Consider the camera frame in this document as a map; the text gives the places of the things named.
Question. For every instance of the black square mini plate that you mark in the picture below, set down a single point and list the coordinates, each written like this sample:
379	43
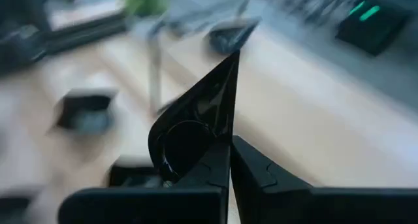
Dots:
130	176
86	114

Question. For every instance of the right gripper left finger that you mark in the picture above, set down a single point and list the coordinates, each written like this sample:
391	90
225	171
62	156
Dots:
209	201

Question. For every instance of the green plant in white pot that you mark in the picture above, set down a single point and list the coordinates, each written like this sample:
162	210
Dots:
145	2

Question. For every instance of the black device with green lights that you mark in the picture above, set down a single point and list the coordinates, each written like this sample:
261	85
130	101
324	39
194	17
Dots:
369	34

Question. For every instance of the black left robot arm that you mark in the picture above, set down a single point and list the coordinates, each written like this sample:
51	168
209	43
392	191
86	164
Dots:
16	47

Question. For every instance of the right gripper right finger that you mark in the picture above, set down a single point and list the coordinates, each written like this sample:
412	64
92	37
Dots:
261	198

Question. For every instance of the black teardrop mini plate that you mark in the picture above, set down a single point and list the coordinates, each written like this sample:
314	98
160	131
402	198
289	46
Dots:
228	41
196	119

